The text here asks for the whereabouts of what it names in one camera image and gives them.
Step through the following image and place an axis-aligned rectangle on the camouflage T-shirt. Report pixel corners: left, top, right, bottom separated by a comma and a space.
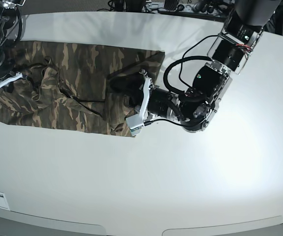
0, 41, 165, 137

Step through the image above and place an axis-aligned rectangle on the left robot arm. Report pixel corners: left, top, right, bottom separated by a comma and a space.
111, 0, 280, 136

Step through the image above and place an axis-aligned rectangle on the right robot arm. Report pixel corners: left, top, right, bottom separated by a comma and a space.
0, 0, 25, 83

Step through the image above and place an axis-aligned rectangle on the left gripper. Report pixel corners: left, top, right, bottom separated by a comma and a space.
108, 72, 181, 121

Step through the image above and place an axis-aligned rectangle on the cluttered cables and electronics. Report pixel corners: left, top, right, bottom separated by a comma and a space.
97, 0, 238, 23

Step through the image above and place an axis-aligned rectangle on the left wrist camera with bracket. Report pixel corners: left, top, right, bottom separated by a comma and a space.
126, 69, 154, 137

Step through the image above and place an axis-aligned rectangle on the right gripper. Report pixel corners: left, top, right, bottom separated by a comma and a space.
0, 71, 28, 91

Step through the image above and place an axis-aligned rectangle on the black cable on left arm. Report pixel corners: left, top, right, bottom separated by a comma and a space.
163, 34, 221, 128

